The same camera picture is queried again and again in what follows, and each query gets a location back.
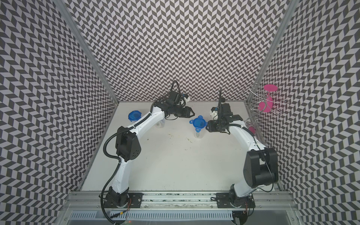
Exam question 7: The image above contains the blue lid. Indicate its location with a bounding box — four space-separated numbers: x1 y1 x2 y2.
189 115 208 133
128 110 142 122

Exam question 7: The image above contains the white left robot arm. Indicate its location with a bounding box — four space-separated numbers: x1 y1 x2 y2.
99 80 195 208

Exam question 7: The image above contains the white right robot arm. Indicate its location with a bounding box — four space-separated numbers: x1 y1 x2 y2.
206 90 278 208

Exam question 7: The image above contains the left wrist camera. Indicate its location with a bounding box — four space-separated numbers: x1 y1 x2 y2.
182 94 190 103

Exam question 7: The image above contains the aluminium front rail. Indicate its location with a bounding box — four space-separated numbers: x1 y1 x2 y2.
55 191 303 225

